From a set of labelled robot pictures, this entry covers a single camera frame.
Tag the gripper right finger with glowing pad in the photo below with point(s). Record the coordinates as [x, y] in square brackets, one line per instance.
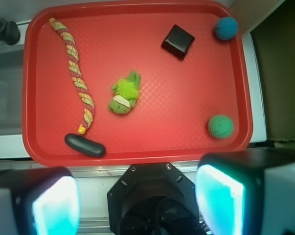
[251, 192]

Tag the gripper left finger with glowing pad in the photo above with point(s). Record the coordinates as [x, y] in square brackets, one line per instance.
[42, 201]

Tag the green dimpled ball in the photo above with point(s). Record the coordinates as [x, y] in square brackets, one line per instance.
[220, 126]

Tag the blue dimpled ball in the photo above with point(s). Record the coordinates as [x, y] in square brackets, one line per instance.
[226, 28]

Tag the black oblong capsule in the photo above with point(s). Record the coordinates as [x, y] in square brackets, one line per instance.
[85, 146]

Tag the red plastic tray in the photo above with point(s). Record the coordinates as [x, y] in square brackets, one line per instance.
[177, 97]

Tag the green fuzzy plush toy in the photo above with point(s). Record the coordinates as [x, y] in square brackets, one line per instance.
[126, 93]

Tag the black square block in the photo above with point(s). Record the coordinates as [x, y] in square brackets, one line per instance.
[178, 42]

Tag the black clamp knob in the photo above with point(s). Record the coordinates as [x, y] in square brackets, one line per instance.
[9, 32]

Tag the black octagonal mount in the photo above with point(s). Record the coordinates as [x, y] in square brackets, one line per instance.
[154, 199]

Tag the red yellow twisted rope toy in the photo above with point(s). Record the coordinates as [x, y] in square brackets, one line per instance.
[76, 75]

